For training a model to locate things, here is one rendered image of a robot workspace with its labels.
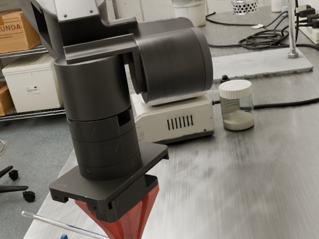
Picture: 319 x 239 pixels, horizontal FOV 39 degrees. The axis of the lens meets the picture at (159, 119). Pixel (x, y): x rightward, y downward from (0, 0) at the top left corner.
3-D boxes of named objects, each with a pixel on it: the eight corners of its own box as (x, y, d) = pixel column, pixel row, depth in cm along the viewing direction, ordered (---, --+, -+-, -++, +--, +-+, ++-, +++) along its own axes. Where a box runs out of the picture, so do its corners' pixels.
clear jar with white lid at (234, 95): (262, 124, 82) (258, 83, 79) (237, 134, 80) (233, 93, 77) (239, 115, 87) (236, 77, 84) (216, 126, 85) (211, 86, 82)
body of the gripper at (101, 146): (172, 162, 43) (161, 91, 41) (106, 220, 36) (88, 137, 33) (120, 153, 47) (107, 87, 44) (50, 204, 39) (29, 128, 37)
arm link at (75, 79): (50, 43, 39) (51, 56, 33) (127, 28, 40) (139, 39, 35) (67, 116, 41) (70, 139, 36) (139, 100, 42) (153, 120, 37)
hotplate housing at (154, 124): (107, 158, 79) (98, 117, 76) (105, 130, 91) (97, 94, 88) (228, 133, 81) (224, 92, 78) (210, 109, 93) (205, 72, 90)
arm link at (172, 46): (65, 53, 47) (49, -18, 40) (171, 32, 48) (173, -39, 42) (86, 143, 39) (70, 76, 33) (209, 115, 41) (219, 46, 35)
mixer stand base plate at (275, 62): (188, 86, 109) (188, 81, 109) (189, 63, 128) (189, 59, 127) (314, 70, 105) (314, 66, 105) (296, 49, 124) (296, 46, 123)
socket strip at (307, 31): (315, 45, 125) (315, 29, 123) (288, 19, 161) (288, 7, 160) (336, 42, 124) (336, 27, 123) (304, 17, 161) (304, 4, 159)
